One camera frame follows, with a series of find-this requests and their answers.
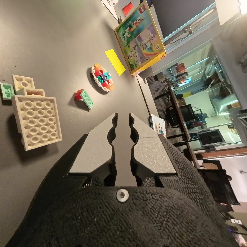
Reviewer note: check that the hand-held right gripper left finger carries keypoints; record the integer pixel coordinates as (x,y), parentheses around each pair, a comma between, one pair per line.
(92,152)

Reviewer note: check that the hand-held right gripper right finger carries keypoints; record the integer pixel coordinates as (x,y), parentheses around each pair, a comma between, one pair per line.
(152,152)

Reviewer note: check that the mint red orange lego block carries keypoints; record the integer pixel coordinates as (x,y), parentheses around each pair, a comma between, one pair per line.
(86,99)

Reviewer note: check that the white lego build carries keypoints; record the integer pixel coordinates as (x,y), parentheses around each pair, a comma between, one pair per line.
(36,121)

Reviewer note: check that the mint green lego piece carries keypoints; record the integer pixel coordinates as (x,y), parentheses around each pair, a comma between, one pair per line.
(6,90)

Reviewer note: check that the lego instruction booklet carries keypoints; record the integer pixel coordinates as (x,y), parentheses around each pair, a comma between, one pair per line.
(158,125)

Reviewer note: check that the round white rainbow lego plate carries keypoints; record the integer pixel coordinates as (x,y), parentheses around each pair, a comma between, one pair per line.
(103,77)

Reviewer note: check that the colourful lego set box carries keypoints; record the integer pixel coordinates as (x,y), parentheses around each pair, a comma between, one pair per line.
(140,38)

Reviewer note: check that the black office chair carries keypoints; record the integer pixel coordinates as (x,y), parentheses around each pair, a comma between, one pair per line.
(218,183)
(173,117)

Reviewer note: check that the gray computer monitor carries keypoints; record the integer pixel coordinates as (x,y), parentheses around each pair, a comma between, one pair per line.
(210,138)

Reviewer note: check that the white cutout panel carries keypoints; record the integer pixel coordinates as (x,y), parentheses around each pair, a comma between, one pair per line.
(157,89)

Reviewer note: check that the yellow paper sheet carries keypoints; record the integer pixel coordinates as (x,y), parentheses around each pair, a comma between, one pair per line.
(115,61)

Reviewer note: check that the wooden book stand white base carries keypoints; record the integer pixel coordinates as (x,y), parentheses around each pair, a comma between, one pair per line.
(111,6)

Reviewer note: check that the orange gray striped post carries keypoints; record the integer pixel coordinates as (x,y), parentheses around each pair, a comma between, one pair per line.
(127,8)

